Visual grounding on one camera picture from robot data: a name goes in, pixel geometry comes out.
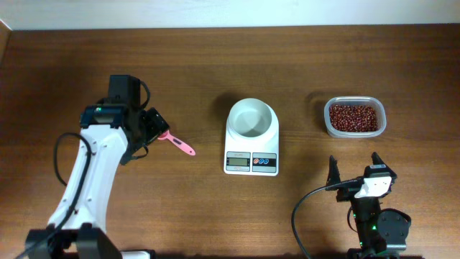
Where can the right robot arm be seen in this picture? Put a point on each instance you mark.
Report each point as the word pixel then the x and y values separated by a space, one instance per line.
pixel 381 232

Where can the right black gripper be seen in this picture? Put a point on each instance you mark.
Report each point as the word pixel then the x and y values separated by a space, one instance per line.
pixel 348 192

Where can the pink plastic measuring scoop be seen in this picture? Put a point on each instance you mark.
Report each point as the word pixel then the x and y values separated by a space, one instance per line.
pixel 178 143

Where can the clear plastic bean container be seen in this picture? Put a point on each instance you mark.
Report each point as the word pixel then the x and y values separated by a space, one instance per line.
pixel 355 101

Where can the red beans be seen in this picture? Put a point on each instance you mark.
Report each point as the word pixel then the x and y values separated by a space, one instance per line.
pixel 353 118

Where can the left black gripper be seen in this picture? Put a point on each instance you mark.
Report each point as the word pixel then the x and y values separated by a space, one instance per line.
pixel 154 126

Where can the white round bowl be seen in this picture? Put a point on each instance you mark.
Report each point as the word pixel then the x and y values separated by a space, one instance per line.
pixel 250 118

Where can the white digital kitchen scale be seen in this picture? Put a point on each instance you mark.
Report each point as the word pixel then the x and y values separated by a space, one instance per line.
pixel 258 156

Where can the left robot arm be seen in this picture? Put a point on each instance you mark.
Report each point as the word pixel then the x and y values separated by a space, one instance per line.
pixel 111 132

